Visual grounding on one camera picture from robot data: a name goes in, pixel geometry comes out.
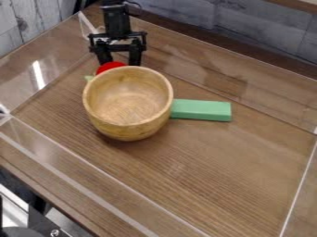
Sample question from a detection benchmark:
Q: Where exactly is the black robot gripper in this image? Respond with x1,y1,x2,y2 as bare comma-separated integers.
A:
88,0,147,66

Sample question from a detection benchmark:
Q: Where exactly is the red toy fruit green stem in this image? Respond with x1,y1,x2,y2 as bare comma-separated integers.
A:
84,61,126,81

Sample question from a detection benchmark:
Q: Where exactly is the light wooden bowl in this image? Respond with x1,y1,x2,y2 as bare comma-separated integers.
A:
82,66,174,142

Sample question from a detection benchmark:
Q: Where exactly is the green rectangular block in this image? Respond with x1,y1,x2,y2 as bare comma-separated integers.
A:
171,99,231,121

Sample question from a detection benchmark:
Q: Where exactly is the clear acrylic tray wall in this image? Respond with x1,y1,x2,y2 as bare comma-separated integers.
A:
0,19,317,237

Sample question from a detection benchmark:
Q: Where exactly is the black metal table frame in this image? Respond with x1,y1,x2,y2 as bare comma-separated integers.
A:
0,168,92,237

